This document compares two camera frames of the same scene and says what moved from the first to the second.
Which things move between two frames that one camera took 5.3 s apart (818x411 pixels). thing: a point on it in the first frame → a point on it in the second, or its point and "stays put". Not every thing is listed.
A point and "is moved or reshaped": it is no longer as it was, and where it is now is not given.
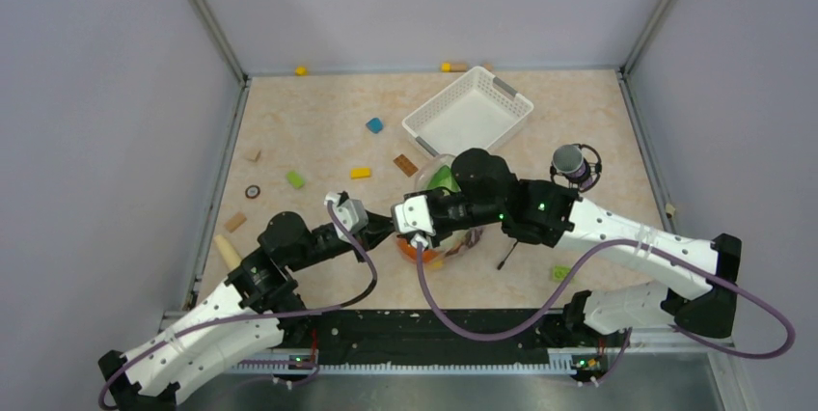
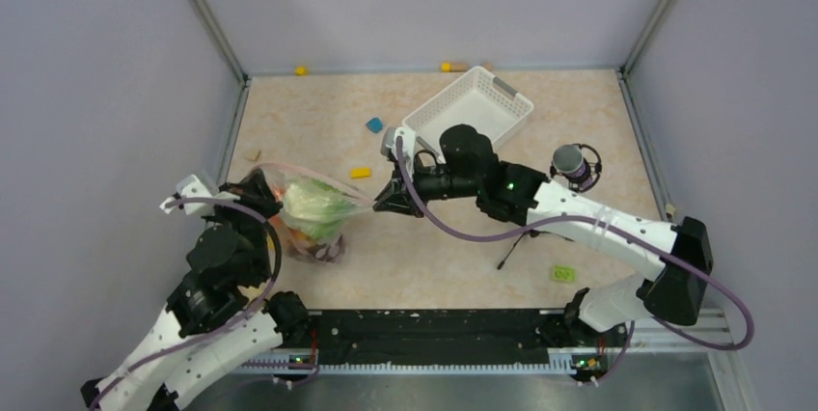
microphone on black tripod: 574,164 stays put
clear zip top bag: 436,175 → 311,222
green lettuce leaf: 444,178 is moved or reshaped
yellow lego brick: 360,173 stays put
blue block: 374,124 stays put
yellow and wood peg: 447,67 stays put
